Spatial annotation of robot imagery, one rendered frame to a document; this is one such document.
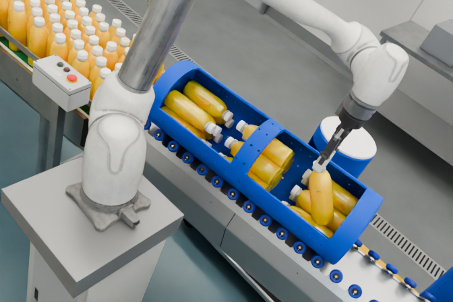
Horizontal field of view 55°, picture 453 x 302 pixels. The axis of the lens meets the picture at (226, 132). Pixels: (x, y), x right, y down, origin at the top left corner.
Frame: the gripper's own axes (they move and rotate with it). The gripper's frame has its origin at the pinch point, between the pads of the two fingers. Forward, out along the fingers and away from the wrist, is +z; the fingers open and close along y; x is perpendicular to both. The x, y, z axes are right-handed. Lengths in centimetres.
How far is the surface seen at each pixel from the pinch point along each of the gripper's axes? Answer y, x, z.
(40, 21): -11, 122, 18
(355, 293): -5.0, -33.1, 32.6
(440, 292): 46, -67, 53
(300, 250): -5.3, -10.9, 32.8
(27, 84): -17, 120, 47
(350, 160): 51, -5, 28
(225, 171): -8.1, 25.0, 22.7
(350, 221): -4.3, -17.5, 9.9
